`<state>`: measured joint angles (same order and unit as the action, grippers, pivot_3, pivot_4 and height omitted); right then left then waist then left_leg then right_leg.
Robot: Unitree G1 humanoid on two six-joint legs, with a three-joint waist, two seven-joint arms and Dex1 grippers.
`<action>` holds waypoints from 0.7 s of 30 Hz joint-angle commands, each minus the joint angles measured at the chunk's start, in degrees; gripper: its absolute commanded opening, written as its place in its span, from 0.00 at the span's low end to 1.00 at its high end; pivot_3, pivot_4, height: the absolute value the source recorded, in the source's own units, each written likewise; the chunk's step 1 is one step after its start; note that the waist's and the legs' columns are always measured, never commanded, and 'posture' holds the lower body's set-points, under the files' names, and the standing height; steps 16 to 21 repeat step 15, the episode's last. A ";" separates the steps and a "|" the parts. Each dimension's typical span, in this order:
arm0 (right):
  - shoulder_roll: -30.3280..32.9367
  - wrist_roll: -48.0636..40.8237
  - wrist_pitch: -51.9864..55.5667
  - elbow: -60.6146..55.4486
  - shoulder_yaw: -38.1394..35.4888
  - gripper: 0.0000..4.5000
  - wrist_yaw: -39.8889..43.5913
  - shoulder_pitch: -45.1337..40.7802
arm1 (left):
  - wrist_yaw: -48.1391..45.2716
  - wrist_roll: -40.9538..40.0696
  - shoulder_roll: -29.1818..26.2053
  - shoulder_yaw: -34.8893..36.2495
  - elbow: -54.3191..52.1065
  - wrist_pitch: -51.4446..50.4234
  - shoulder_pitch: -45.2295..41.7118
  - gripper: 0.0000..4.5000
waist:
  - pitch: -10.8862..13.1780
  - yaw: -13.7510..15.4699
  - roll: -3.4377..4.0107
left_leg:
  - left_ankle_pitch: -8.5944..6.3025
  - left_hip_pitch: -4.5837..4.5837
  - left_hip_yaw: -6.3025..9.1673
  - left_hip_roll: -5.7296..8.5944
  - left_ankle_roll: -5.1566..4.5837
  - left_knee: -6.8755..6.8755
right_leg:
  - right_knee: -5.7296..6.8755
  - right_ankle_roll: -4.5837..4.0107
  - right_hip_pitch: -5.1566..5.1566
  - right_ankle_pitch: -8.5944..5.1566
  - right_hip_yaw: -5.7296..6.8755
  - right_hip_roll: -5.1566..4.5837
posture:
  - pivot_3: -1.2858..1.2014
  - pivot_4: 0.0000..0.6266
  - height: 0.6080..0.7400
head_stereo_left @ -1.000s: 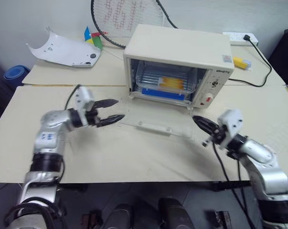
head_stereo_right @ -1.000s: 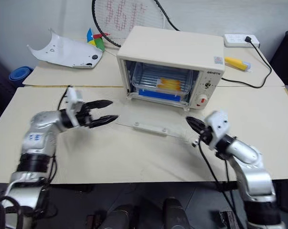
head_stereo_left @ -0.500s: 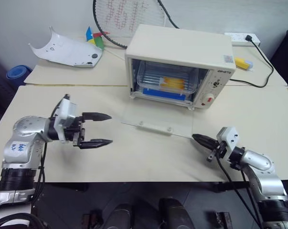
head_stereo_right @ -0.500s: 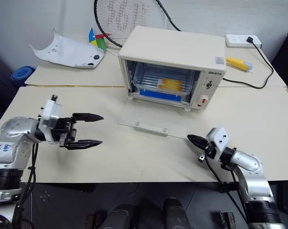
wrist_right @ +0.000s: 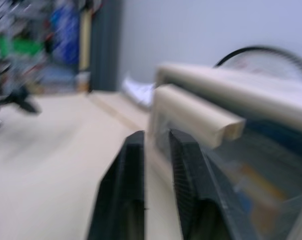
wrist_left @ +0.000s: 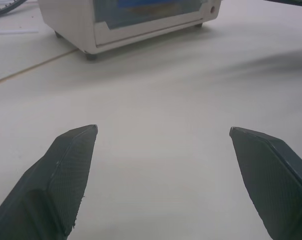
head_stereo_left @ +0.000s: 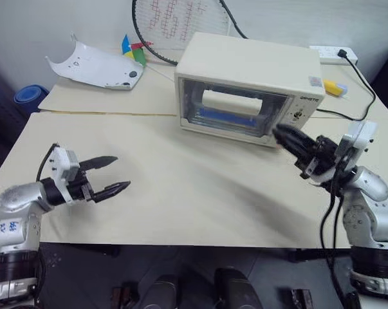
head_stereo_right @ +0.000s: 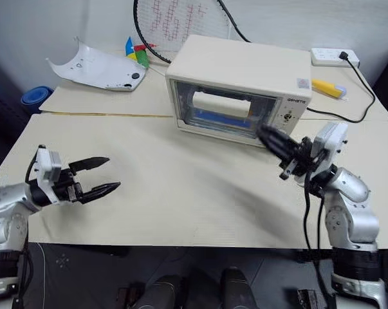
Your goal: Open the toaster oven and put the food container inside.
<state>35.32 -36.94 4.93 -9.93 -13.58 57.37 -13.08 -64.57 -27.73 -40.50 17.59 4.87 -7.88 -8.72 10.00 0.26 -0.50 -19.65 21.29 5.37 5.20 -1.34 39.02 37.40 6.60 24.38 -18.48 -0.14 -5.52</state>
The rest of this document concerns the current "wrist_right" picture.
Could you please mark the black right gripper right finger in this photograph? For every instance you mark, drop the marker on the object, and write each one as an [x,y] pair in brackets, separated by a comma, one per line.
[190,175]

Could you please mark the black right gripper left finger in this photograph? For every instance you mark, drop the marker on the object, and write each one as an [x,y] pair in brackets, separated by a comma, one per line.
[130,180]

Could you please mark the clear plastic storage bin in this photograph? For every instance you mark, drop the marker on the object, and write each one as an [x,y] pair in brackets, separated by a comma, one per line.
[190,112]

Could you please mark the cream toaster oven body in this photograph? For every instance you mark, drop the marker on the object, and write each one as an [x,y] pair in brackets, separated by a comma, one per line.
[241,92]

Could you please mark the white crumpled cloth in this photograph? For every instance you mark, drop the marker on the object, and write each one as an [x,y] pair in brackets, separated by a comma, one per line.
[138,91]

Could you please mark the dark grey pillar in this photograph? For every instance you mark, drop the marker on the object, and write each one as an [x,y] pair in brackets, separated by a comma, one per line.
[107,45]

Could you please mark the white fan with black rim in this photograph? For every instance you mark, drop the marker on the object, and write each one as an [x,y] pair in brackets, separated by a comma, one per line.
[253,47]

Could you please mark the beige upright wooden strip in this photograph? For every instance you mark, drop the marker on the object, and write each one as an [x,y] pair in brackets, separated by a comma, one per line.
[84,42]

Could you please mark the blue banner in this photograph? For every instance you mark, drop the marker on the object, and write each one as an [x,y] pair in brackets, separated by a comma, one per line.
[65,35]

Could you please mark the green box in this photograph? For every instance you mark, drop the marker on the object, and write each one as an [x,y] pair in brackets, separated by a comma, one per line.
[23,46]

